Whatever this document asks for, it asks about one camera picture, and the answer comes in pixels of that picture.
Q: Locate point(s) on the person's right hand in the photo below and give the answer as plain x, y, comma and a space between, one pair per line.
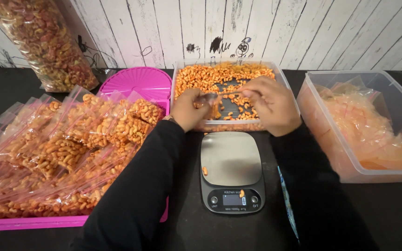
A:
274, 106

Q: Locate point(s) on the person's left hand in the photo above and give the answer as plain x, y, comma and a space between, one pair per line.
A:
187, 111

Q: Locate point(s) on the person's right fingers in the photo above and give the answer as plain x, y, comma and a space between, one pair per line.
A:
250, 92

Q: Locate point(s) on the person's left fingers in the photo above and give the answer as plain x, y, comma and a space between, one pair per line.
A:
204, 99

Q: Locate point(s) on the small clear zip bag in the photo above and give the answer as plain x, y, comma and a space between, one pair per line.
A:
209, 103

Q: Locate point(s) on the clear plastic snack container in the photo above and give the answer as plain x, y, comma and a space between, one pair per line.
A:
230, 94

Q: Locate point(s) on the heap of orange macaroni snacks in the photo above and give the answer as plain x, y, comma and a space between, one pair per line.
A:
218, 78

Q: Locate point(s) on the pink round plastic lid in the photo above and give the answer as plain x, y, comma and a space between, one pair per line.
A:
138, 82

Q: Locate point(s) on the orange macaroni snack piece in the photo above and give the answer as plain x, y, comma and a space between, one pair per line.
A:
205, 171
242, 193

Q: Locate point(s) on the digital kitchen scale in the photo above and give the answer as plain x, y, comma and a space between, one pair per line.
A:
232, 172

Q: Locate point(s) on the blue patterned plastic wrapper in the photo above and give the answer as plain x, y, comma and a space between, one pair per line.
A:
288, 202

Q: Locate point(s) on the clear plastic storage box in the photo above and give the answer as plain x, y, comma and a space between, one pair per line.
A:
365, 129

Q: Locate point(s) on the heap of empty zip bags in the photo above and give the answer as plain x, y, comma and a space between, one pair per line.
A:
372, 132

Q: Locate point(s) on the pile of filled zip bags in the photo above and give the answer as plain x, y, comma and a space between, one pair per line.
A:
61, 153

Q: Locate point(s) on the large clear macaroni snack bag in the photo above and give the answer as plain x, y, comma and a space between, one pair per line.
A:
44, 41

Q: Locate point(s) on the pink plastic tray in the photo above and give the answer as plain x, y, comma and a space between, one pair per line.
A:
65, 219

